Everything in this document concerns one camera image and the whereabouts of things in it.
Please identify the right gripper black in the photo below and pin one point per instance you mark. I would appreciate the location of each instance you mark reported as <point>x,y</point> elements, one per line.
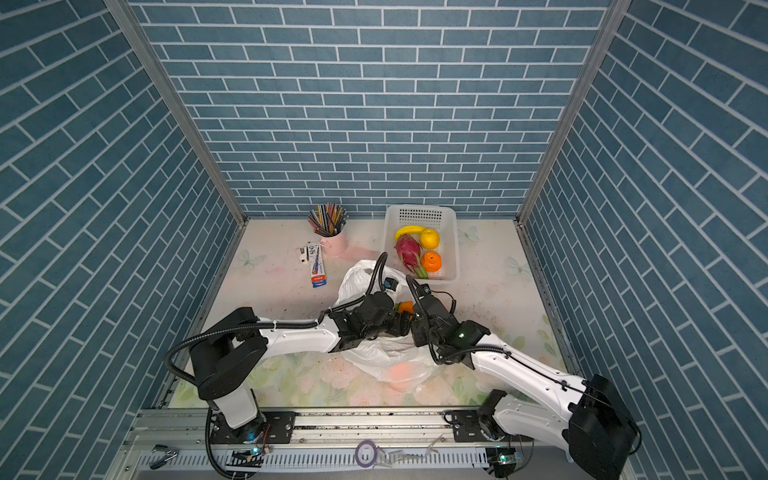
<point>416,333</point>

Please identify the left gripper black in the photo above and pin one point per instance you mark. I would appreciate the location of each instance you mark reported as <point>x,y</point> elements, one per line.
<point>401,323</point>

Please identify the orange fruit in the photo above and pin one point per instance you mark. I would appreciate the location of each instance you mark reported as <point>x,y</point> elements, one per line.
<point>406,306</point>
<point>431,261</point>

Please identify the white plastic bag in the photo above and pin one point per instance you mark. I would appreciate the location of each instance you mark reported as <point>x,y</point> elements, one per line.
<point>394,361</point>

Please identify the pink dragon fruit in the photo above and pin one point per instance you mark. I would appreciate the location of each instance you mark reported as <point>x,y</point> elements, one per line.
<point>409,252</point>

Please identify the yellow lemon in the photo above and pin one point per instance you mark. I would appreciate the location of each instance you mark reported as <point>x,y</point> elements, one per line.
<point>429,239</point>

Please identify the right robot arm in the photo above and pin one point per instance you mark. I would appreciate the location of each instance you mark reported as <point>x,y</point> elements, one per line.
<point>587,418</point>

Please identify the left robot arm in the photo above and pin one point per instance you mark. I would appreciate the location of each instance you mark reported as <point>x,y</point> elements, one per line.
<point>218,361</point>

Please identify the toothpaste box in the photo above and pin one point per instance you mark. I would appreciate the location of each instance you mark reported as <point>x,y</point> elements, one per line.
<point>316,264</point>

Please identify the pink pencil cup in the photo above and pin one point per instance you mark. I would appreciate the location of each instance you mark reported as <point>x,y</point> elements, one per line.
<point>334,246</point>

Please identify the yellow banana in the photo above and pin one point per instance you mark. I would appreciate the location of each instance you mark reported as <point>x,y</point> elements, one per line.
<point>408,230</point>

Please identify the colored pencils bundle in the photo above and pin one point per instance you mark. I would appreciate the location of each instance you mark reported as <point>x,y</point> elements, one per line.
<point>328,220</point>

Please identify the white plastic basket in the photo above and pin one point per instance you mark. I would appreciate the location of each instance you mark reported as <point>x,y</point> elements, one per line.
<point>441,219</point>

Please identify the purple tape roll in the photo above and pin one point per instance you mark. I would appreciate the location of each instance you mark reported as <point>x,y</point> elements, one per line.
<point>366,454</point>

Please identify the metal clip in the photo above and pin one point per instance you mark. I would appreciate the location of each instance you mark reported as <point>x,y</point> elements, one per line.
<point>165,455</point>

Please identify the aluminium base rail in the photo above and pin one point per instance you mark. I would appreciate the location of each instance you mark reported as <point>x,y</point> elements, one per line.
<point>319,443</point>

